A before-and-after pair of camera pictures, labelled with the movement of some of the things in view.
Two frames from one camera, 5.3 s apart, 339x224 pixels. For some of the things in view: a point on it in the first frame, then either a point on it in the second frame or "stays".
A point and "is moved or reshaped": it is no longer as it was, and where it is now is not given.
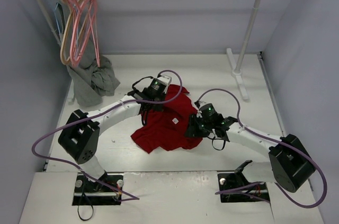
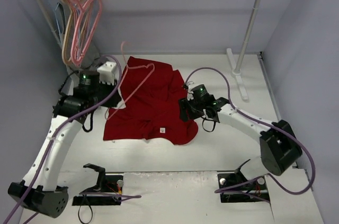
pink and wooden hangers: [85, 9] stays
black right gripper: [196, 127] to [184, 110]
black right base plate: [232, 180] stays
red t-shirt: [166, 126] is moved or reshaped
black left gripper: [152, 105] to [110, 97]
